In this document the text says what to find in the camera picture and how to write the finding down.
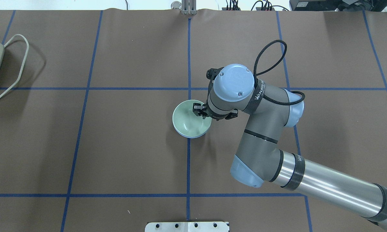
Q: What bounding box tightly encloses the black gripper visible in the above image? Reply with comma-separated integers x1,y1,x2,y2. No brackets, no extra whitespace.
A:
193,101,239,121

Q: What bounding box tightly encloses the green bowl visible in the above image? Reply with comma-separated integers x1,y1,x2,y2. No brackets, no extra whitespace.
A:
172,100,212,132

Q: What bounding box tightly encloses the blue bowl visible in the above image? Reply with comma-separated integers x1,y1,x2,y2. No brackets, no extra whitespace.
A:
174,127,210,139

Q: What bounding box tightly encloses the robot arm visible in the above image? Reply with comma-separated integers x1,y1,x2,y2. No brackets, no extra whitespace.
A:
192,64,387,231

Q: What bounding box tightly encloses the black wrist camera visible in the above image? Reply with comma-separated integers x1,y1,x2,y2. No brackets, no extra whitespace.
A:
206,67,223,81

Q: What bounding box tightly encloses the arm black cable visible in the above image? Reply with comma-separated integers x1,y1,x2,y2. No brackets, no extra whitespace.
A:
253,40,306,106

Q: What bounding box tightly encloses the aluminium frame post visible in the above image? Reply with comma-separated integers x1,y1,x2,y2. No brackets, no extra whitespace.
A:
181,0,197,15

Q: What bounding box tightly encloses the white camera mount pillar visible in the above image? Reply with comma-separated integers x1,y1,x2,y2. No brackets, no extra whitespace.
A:
144,221,230,232

